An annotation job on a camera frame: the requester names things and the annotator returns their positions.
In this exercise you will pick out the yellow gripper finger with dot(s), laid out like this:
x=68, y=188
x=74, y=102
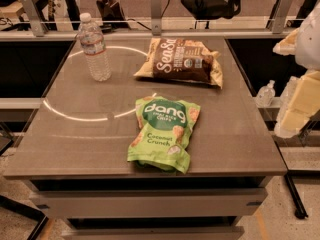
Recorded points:
x=287, y=46
x=304, y=103

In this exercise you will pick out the brown Sensible chip bag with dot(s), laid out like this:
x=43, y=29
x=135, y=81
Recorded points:
x=182, y=60

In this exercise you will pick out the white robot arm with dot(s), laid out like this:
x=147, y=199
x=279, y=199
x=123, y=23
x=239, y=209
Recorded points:
x=308, y=42

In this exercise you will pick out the green Dang chip bag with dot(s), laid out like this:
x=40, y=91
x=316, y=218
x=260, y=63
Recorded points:
x=165, y=130

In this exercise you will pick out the clear sanitizer bottle right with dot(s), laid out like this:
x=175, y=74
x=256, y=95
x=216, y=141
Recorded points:
x=289, y=89

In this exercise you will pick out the clear sanitizer bottle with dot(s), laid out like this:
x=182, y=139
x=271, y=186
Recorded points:
x=265, y=94
x=289, y=89

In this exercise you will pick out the clear sanitizer bottle left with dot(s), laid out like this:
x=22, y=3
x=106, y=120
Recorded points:
x=265, y=94

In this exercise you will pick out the black office chair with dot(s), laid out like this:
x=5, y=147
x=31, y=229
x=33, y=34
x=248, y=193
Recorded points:
x=212, y=9

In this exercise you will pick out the clear plastic water bottle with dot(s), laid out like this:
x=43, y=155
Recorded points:
x=93, y=45

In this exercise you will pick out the metal bracket right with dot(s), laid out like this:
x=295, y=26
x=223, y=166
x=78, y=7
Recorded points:
x=279, y=19

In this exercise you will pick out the metal bracket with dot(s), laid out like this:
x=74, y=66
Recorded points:
x=279, y=19
x=156, y=18
x=37, y=27

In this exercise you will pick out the metal bracket centre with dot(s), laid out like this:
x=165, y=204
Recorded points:
x=156, y=18

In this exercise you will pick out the metal bracket left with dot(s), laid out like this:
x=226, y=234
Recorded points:
x=37, y=27

